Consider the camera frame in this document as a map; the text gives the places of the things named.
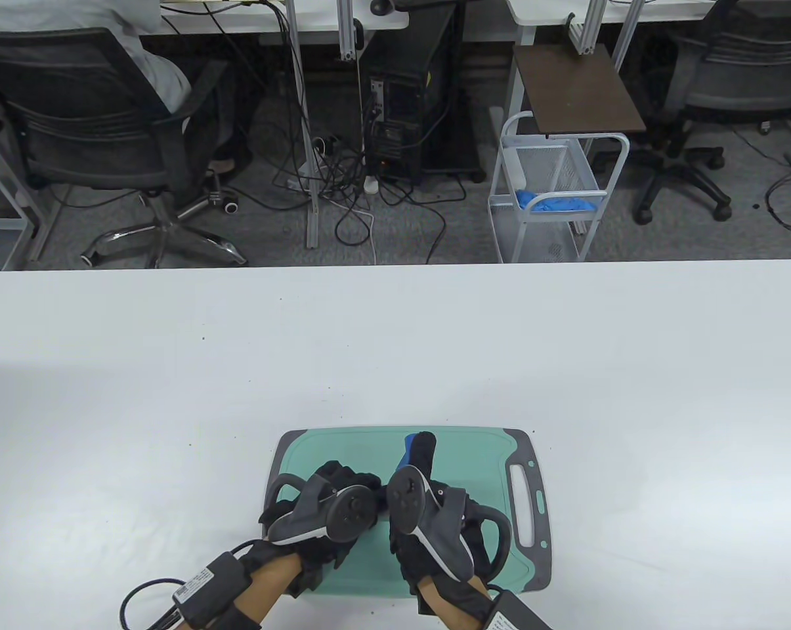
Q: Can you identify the person's left hand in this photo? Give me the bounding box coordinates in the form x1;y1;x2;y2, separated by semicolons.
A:
257;461;383;598

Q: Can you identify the person's right hand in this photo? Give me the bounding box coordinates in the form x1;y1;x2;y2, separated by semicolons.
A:
387;432;504;599

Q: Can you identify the grey tracking controller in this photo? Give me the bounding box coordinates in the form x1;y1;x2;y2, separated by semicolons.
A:
386;465;514;583
264;474;376;544

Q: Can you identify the person's left forearm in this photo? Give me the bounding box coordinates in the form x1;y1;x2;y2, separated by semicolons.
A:
224;551;304;630

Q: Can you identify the person's right forearm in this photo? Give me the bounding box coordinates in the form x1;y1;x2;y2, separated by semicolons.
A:
416;586;450;619

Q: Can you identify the green cutting board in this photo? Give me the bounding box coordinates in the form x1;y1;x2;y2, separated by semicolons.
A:
266;427;553;595

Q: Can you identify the blue cloth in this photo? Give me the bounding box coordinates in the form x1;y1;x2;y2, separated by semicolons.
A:
515;189;599;214

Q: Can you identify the black computer tower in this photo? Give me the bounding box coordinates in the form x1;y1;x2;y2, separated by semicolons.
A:
362;7;484;184

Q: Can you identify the dark brown board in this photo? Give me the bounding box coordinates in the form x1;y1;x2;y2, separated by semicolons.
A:
513;44;647;135

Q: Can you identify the black mesh office chair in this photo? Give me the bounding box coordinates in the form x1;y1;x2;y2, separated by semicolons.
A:
0;28;248;268

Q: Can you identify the white desk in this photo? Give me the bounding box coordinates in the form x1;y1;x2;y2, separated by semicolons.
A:
505;0;717;158
152;0;410;250

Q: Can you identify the grey mesh office chair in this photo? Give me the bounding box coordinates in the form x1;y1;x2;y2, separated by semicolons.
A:
635;0;791;225

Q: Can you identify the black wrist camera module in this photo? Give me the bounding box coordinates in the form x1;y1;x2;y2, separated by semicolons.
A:
481;591;553;630
172;553;253;627

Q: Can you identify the black wrist module cable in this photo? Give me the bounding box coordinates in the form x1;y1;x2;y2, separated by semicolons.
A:
119;577;187;630

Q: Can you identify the white wire trolley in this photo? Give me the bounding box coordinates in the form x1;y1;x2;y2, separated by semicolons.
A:
488;112;630;263

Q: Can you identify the aluminium profile post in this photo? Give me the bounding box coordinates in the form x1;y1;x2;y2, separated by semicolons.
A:
569;0;607;54
615;0;645;66
339;0;364;61

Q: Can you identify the white metal frame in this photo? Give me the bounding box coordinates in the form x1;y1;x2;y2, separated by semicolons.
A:
0;108;61;270

